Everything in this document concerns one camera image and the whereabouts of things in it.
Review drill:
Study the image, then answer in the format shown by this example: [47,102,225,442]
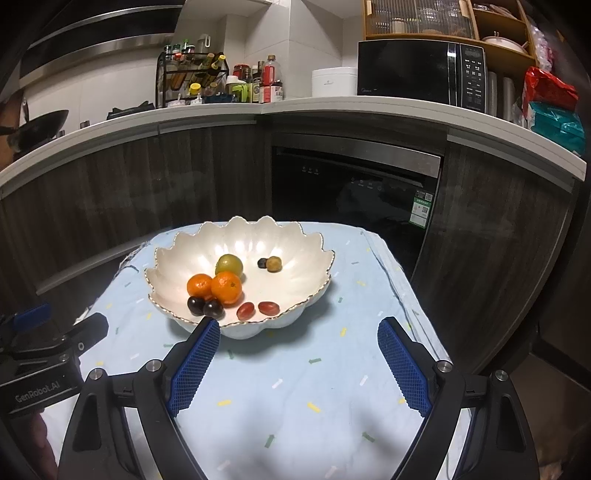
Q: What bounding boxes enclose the black wok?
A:
[9,109,69,153]

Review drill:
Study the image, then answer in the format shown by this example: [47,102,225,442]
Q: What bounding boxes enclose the large mandarin orange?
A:
[211,271,243,306]

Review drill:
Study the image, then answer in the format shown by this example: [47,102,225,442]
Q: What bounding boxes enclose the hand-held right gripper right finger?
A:
[377,316,541,480]

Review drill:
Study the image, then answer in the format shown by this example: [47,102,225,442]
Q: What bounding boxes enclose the black built-in dishwasher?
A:
[270,134,443,278]

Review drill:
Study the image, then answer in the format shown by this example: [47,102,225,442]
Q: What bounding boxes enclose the green-lidded container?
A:
[225,76,250,103]

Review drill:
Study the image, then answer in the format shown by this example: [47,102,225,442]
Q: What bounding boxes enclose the pink plastic bags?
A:
[529,21,555,70]

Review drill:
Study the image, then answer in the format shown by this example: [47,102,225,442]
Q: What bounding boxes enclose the group of condiment bottles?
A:
[161,39,227,97]

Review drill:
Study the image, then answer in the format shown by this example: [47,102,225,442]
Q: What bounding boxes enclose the black steel range hood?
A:
[14,0,185,97]

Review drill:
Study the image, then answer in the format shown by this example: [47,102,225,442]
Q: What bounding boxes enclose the red bag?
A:
[523,67,579,112]

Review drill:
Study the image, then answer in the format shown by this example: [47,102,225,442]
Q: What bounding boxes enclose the dark wood kitchen cabinet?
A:
[0,113,273,315]
[411,138,578,370]

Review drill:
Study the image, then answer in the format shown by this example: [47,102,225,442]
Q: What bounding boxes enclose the light blue patterned tablecloth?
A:
[41,222,476,480]

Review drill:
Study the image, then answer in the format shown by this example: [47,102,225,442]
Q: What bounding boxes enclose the white pot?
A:
[482,31,529,51]

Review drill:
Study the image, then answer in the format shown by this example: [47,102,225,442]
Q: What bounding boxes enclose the black wire spice rack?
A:
[157,51,230,107]

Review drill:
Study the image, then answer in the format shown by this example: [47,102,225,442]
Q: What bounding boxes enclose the small mandarin orange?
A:
[187,274,214,298]

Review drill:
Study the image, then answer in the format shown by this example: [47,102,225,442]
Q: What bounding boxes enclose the teal bag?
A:
[526,102,587,155]

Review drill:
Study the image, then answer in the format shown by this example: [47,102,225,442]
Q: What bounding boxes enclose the white scalloped bowl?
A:
[144,215,334,341]

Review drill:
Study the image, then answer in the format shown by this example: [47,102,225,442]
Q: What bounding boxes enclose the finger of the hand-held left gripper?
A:
[59,312,110,357]
[0,302,51,344]

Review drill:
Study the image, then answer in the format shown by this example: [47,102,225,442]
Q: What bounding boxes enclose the dark sauce bottle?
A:
[250,62,265,103]

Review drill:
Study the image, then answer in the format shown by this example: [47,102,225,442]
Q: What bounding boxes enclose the black microwave oven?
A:
[357,39,489,114]

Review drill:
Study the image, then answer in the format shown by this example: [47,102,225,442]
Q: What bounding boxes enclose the red-capped clear bottle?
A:
[263,55,283,103]

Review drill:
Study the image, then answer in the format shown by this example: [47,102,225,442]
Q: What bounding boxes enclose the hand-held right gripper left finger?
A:
[58,318,221,480]

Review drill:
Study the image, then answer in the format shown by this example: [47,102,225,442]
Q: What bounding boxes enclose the white rice cooker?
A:
[311,67,358,97]

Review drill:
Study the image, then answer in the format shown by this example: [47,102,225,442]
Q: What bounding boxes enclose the wooden shelf cabinet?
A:
[362,0,539,70]

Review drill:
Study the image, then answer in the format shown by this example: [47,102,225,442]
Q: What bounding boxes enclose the stainless steel canister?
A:
[501,76,522,121]
[487,71,502,118]

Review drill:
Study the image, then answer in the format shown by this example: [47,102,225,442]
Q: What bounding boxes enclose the green round fruit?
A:
[215,254,244,278]

